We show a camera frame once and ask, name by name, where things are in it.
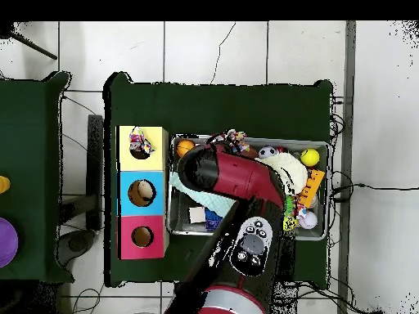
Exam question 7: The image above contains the wooden box with three holes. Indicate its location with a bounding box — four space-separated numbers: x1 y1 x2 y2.
115 125 170 261

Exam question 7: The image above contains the shallow clear plastic bin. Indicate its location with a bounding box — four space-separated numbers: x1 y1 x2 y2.
166 133 331 241

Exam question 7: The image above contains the light blue waffle cloth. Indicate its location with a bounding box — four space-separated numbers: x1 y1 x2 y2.
169 171 237 218

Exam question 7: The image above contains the small orange basketball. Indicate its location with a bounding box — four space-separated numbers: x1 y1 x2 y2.
176 139 196 158

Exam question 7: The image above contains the small black white soccer ball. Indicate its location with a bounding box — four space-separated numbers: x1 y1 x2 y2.
258 146 278 160

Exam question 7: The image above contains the dark green tablecloth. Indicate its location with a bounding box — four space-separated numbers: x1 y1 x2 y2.
0 71 74 284
102 71 334 289

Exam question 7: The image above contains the cream waffle cloth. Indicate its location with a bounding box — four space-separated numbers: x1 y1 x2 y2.
255 152 309 196

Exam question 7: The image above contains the yellow tennis ball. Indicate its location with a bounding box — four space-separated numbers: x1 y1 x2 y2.
300 147 321 168

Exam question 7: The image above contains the orange notched foam block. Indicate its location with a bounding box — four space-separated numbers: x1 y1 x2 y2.
296 168 327 209

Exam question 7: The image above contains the white baseball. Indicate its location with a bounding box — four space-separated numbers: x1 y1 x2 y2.
298 210 318 231

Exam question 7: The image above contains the black metal stand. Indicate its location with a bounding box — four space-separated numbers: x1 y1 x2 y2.
58 114 105 231

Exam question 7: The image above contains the dark grey rounded object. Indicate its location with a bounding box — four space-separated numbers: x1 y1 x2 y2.
56 228 97 266

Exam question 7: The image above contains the purple ball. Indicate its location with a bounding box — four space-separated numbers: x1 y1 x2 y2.
0 217 20 269

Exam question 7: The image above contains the black tripod leg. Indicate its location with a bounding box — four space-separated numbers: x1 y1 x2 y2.
0 22 59 61

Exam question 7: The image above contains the black cable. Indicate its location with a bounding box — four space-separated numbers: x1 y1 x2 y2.
330 169 419 204

